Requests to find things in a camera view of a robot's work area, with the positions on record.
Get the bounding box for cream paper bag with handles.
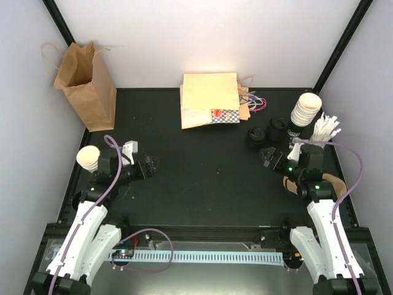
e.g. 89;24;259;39
182;73;239;110

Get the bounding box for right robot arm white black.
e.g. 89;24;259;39
260;143;378;294

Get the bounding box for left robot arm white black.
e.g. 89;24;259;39
32;149;157;294

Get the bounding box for tall black lid stack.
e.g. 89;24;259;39
267;117;288;142

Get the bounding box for brown flat paper bag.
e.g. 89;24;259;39
238;76;254;120

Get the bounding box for glass of wrapped stirrers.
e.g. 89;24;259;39
310;112;341;142

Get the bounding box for left stack of paper cups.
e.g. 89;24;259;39
76;145;101;173

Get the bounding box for blue checkered paper bag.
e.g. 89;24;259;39
211;109;240;124

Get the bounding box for stack of white paper cups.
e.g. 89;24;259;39
287;92;322;137

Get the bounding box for white flat paper bag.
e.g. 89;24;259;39
180;85;212;130

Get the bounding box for small circuit board with LEDs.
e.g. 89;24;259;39
111;249;134;259

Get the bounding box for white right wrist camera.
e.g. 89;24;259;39
287;138;308;162

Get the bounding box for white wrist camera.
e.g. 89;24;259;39
121;141;138;167
287;138;308;162

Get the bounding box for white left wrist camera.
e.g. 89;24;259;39
121;141;138;167

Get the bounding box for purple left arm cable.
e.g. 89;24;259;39
45;134;124;295

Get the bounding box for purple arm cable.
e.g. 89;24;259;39
45;134;124;295
294;138;365;295

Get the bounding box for coloured bag handle cords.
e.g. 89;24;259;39
239;90;268;112

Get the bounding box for purple cable loop at front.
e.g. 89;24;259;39
110;227;174;273

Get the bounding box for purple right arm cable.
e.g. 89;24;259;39
294;138;365;295

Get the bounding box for light blue slotted cable duct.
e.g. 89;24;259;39
106;250;284;266

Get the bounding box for black right frame post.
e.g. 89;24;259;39
313;0;373;95

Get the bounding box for black frame post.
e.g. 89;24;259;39
313;0;373;95
42;0;75;46

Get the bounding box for black left frame post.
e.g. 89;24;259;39
42;0;75;46

